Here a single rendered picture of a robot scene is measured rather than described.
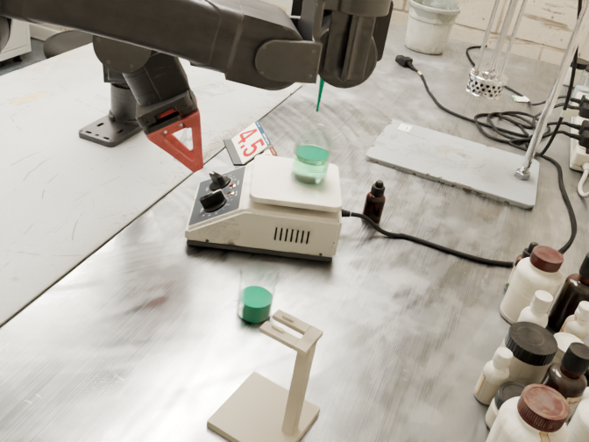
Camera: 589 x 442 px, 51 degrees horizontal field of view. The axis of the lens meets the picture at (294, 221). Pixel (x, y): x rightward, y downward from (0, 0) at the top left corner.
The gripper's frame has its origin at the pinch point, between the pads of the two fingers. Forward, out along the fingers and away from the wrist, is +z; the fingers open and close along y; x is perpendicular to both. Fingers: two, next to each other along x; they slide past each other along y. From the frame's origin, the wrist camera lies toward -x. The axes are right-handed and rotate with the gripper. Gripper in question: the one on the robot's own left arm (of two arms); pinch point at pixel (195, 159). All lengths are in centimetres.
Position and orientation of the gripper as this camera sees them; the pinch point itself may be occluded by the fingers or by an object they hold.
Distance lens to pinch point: 79.7
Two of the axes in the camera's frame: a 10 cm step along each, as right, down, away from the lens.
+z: 3.6, 8.0, 4.8
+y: -2.0, -4.4, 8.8
